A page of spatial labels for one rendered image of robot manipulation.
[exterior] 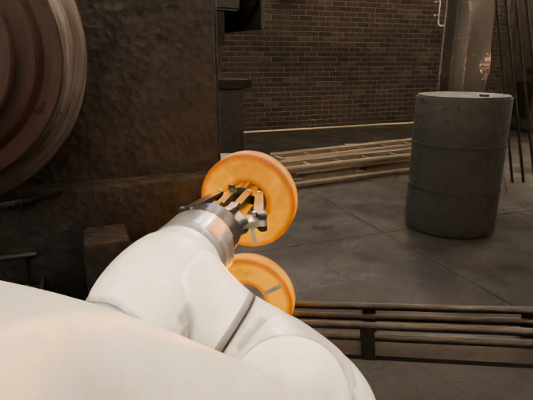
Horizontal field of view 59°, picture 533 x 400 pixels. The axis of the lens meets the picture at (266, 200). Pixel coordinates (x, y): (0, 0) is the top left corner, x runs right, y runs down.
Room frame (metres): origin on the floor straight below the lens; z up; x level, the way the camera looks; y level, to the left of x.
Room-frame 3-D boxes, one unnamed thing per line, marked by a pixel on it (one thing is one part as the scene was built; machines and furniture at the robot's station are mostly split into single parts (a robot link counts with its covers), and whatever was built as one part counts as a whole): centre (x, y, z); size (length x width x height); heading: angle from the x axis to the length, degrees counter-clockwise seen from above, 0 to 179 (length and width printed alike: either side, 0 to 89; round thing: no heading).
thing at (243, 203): (0.64, 0.04, 0.89); 0.11 x 0.01 x 0.04; 165
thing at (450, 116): (3.06, -1.26, 0.45); 0.59 x 0.59 x 0.89
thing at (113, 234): (0.80, 0.29, 0.68); 0.11 x 0.08 x 0.24; 21
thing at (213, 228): (0.50, 0.08, 0.89); 0.09 x 0.06 x 0.09; 77
